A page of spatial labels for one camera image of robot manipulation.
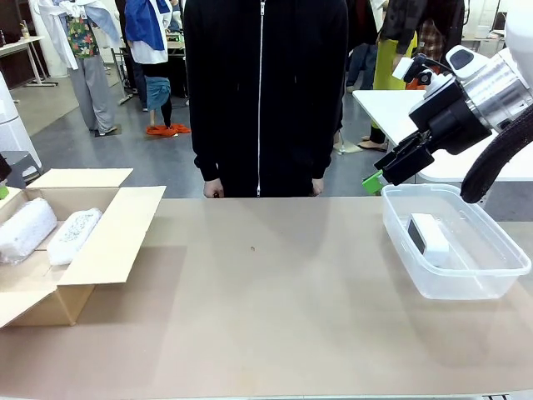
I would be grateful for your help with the person's left hand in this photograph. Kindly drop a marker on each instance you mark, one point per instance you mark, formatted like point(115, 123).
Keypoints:
point(318, 187)

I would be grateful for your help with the cart with green box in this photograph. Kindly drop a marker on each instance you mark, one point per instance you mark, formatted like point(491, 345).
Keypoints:
point(175, 39)

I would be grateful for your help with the person in yellow apron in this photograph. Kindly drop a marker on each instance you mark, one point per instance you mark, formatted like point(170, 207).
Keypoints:
point(393, 54)

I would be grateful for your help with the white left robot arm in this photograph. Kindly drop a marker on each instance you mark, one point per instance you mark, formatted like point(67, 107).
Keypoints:
point(16, 125)

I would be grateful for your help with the mannequin with floral shirt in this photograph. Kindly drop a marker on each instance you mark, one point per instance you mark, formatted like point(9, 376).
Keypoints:
point(89, 62)

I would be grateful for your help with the white background table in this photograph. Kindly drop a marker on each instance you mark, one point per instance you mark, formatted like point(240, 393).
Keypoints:
point(391, 112)

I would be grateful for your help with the light background desk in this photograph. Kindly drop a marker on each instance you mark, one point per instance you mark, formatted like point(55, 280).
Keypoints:
point(21, 43)

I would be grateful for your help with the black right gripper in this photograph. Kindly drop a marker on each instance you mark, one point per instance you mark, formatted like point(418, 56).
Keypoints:
point(453, 121)

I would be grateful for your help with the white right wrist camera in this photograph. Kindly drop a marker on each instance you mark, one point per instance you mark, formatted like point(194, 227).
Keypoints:
point(401, 68)

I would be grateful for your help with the open brown cardboard box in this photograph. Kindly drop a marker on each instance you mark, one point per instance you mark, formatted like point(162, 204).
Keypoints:
point(108, 246)

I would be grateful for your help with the person in blue jeans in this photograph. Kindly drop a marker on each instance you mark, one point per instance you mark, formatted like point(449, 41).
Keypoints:
point(360, 62)

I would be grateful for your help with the bubble-wrapped clock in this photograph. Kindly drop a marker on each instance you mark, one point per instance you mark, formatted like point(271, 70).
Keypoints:
point(25, 229)
point(75, 235)

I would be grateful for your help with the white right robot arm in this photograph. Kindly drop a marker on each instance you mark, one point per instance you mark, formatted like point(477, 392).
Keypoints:
point(491, 83)

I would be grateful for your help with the small white black box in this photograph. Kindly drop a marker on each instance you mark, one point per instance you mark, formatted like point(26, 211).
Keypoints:
point(433, 237)

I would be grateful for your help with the clear plastic container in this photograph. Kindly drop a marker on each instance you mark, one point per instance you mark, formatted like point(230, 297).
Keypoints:
point(479, 266)

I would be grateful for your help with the person's right hand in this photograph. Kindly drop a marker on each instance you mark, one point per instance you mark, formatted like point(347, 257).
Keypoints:
point(212, 188)

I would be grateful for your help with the person in black hoodie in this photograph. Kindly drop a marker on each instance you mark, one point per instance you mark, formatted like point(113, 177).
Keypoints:
point(266, 83)

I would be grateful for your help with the figure in blue white jacket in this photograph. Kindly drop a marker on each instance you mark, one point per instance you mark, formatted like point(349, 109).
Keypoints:
point(143, 25)

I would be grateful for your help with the orange cloth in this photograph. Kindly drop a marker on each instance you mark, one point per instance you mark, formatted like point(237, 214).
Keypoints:
point(166, 130)

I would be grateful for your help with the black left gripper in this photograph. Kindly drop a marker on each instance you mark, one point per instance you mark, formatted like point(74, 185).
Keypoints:
point(4, 168)

